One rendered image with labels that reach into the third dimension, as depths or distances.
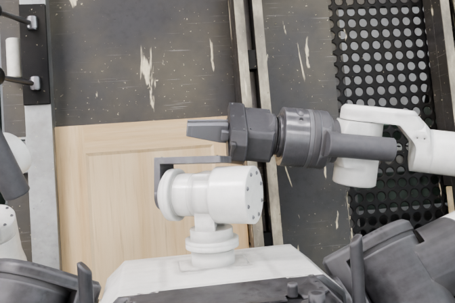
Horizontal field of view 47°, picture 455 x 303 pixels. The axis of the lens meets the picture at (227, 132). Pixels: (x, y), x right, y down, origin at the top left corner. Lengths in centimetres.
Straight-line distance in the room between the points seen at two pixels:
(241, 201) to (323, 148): 22
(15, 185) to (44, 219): 36
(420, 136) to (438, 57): 48
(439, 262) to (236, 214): 24
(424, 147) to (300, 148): 18
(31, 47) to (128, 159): 29
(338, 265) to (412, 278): 8
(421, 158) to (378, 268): 21
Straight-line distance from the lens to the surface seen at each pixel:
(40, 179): 107
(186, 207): 61
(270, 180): 104
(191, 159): 61
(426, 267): 66
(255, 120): 76
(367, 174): 79
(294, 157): 75
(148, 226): 108
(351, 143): 74
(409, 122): 79
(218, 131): 76
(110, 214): 108
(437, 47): 125
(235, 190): 57
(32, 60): 109
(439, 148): 80
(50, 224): 107
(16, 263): 61
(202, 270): 61
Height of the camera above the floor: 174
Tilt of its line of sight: 25 degrees down
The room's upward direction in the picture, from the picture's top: straight up
